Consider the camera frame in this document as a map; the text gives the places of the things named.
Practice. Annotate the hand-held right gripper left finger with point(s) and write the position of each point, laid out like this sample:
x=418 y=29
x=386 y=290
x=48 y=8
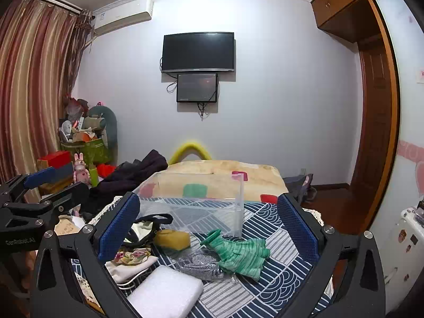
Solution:
x=117 y=228

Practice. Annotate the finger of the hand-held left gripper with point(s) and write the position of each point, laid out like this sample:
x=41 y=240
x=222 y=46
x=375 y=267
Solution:
x=39 y=176
x=71 y=194

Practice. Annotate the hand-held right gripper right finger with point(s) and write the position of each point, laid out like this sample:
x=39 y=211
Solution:
x=298 y=230

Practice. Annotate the red box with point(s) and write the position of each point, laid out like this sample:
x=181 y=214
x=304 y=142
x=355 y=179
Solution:
x=54 y=159

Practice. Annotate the white lace cloth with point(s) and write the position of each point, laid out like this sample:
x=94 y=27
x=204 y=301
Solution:
x=102 y=210

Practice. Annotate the dark blue box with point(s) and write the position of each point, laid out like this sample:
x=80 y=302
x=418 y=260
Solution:
x=64 y=171

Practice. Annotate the pink bunny toy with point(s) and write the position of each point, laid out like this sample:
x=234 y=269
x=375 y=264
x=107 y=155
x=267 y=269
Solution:
x=80 y=170

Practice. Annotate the green bottle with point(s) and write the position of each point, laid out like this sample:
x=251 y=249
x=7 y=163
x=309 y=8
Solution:
x=94 y=176

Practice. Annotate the floral cloth pouch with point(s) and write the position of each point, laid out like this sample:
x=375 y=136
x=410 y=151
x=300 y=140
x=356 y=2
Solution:
x=132 y=258

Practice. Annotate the red cloth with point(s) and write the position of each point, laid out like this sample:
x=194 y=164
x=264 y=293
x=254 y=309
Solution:
x=106 y=170

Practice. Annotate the green storage box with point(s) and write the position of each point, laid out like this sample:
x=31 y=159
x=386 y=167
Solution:
x=92 y=150

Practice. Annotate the yellow sponge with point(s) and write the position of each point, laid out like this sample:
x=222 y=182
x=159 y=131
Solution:
x=172 y=239

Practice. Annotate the black clothing pile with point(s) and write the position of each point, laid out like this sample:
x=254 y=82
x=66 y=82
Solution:
x=132 y=174

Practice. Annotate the green knitted cloth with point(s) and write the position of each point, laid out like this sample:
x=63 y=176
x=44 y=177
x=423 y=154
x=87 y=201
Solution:
x=241 y=255

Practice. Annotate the pile of plush toys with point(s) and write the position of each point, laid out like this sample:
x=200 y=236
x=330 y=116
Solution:
x=78 y=126

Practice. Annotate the clear plastic storage box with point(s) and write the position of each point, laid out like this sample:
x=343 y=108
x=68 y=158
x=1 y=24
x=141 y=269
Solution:
x=185 y=210

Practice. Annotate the white foam block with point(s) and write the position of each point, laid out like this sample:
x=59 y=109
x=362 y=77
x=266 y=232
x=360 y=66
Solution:
x=162 y=291

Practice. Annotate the grey-green long plush pillow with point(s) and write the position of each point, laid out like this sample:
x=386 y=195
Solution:
x=111 y=122

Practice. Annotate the grey mesh cloth in bag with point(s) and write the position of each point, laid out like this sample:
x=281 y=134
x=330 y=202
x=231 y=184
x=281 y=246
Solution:
x=198 y=266

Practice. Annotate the striped red curtain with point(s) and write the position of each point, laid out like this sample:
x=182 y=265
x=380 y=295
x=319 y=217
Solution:
x=33 y=82

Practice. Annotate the beige blanket with coloured patches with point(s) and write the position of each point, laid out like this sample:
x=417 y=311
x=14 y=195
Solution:
x=218 y=175

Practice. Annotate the white suitcase with stickers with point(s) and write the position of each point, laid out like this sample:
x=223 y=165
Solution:
x=407 y=248

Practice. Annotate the yellow foam noodle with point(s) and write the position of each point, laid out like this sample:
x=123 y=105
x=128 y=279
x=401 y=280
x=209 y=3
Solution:
x=190 y=144

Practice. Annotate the wooden door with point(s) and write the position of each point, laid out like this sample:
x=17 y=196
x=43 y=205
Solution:
x=374 y=132

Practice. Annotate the white wardrobe door pink print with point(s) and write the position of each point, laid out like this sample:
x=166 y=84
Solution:
x=407 y=122

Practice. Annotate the curtain rod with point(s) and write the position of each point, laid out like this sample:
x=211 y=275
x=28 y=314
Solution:
x=49 y=0

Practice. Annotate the white air conditioner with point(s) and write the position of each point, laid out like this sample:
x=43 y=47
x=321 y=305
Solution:
x=122 y=15

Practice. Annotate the wooden overhead cabinet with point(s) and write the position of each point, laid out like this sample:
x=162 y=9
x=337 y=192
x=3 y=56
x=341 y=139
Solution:
x=344 y=3

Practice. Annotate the small black wall monitor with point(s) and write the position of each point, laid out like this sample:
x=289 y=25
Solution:
x=197 y=87

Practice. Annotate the wall-mounted black television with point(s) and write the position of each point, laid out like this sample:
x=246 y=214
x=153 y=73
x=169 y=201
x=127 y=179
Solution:
x=198 y=52

